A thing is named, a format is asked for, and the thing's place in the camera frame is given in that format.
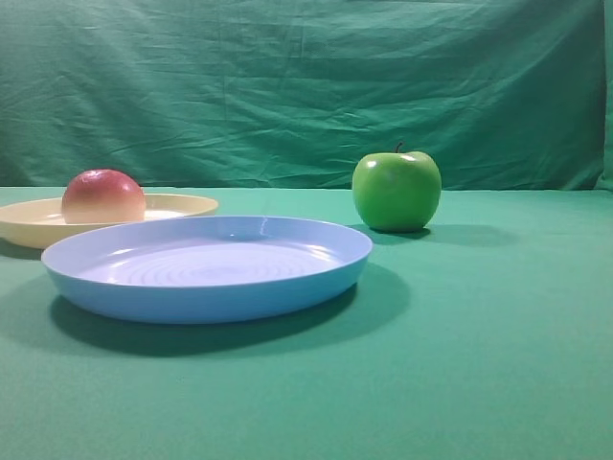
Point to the yellow plastic plate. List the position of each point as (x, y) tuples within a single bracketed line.
[(39, 223)]

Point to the round reddish yellow bread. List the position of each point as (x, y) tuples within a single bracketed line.
[(103, 196)]

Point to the blue plastic plate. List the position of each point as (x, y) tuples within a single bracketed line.
[(207, 270)]

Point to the green backdrop cloth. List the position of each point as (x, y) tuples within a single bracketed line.
[(504, 95)]

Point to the green table cloth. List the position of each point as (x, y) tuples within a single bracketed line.
[(487, 337)]

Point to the green apple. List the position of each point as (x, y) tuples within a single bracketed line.
[(396, 191)]

